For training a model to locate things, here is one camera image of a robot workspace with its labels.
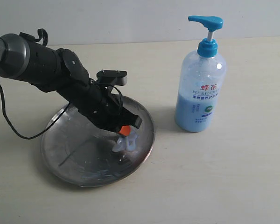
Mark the blue pump lotion bottle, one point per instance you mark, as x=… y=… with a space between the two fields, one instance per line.
x=202 y=75

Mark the round steel plate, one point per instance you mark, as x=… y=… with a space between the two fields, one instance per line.
x=79 y=153

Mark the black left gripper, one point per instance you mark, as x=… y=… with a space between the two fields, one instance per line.
x=104 y=109

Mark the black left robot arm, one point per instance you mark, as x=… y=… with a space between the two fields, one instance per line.
x=29 y=59

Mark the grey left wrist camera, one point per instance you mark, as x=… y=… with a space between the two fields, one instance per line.
x=112 y=77

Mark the blue soap blob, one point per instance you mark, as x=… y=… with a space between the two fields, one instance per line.
x=127 y=143

